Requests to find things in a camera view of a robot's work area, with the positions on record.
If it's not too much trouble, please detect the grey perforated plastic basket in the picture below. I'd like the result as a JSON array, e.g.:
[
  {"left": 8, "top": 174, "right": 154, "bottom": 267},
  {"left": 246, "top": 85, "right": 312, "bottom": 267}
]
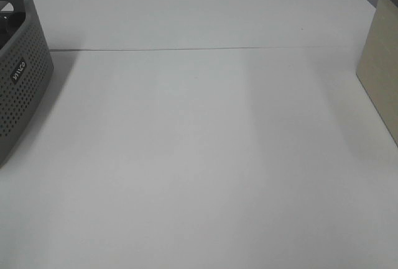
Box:
[{"left": 1, "top": 0, "right": 54, "bottom": 164}]

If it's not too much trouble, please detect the beige fabric storage bin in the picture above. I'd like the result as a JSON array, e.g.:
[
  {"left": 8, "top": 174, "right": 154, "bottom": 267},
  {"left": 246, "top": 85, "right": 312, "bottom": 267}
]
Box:
[{"left": 356, "top": 0, "right": 397, "bottom": 142}]

